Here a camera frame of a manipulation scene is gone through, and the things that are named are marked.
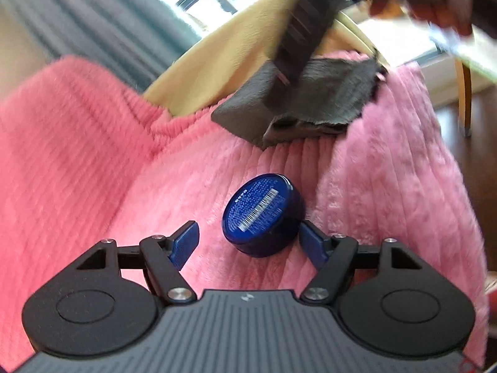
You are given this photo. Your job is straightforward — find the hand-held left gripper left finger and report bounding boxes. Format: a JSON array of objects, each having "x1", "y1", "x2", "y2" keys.
[{"x1": 75, "y1": 221, "x2": 200, "y2": 304}]

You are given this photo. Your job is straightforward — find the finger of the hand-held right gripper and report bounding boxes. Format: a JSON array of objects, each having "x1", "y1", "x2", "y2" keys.
[{"x1": 264, "y1": 60, "x2": 309, "y2": 115}]

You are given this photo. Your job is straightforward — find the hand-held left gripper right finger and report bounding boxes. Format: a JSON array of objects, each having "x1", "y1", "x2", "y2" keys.
[{"x1": 299, "y1": 219, "x2": 425, "y2": 304}]

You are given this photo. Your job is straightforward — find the grey microfibre cloth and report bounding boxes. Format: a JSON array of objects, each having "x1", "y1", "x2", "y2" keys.
[{"x1": 212, "y1": 56, "x2": 389, "y2": 150}]

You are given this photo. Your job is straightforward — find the round blue tin container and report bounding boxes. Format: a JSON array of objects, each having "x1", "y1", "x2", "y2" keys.
[{"x1": 221, "y1": 173, "x2": 305, "y2": 258}]

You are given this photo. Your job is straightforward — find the pale wooden chair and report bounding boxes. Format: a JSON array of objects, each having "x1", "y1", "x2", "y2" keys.
[{"x1": 334, "y1": 0, "x2": 391, "y2": 67}]

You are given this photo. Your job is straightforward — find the yellow-green bed sheet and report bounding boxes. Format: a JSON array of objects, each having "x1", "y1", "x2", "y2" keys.
[{"x1": 144, "y1": 0, "x2": 373, "y2": 117}]

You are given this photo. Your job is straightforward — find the pink fluffy ribbed blanket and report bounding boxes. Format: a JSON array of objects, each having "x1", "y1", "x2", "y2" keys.
[{"x1": 116, "y1": 52, "x2": 490, "y2": 371}]

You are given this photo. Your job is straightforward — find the wooden table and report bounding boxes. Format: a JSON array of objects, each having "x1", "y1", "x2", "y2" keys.
[{"x1": 361, "y1": 16, "x2": 497, "y2": 137}]

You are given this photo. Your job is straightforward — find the grey curtain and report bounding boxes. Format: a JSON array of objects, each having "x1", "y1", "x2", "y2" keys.
[{"x1": 0, "y1": 0, "x2": 203, "y2": 94}]

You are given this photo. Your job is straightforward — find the pink corduroy pillow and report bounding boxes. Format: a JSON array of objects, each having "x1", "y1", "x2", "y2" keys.
[{"x1": 0, "y1": 54, "x2": 171, "y2": 373}]

